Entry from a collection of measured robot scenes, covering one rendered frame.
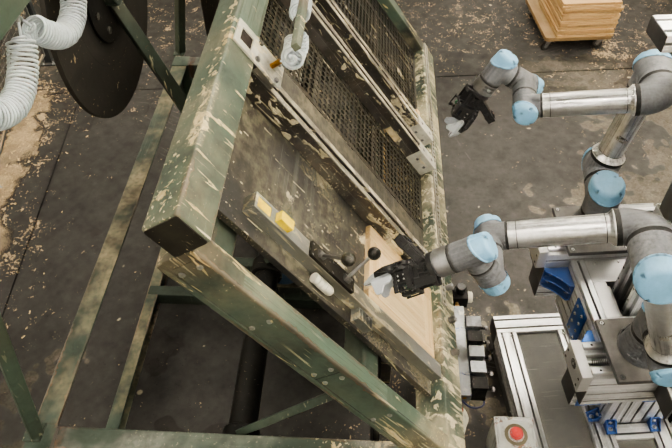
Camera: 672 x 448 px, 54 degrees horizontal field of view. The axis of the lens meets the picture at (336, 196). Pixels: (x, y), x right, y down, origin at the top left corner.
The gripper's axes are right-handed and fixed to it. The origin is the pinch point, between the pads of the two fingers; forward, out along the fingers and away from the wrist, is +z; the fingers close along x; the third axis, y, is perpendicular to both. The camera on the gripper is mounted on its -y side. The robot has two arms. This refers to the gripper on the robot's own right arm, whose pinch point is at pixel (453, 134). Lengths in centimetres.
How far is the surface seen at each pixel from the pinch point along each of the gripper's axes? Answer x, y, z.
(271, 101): 29, 72, -8
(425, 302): 44, -6, 40
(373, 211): 32.0, 25.7, 17.4
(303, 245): 66, 57, 5
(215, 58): 37, 92, -20
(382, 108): -25.6, 16.2, 17.0
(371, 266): 50, 25, 24
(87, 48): 9, 122, 11
